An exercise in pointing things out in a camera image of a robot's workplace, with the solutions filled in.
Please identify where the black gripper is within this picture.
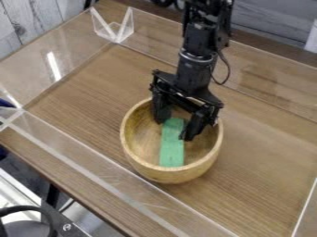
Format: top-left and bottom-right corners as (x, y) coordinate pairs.
(149, 50), (225, 143)

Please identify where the brown wooden bowl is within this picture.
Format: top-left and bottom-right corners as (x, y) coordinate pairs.
(120, 97), (225, 184)

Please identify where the green rectangular block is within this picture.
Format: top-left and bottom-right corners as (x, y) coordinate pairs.
(158, 118), (185, 168)

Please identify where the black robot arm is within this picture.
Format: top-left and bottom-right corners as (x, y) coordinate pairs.
(150, 0), (234, 141)

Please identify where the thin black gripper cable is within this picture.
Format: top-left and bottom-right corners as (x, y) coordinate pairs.
(209, 50), (233, 86)

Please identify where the clear acrylic corner bracket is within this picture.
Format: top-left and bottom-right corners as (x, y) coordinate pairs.
(90, 7), (134, 44)

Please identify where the clear acrylic front wall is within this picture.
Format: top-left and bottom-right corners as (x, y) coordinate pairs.
(0, 107), (238, 237)

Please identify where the black metal mount plate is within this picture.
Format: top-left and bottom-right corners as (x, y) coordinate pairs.
(42, 201), (92, 237)

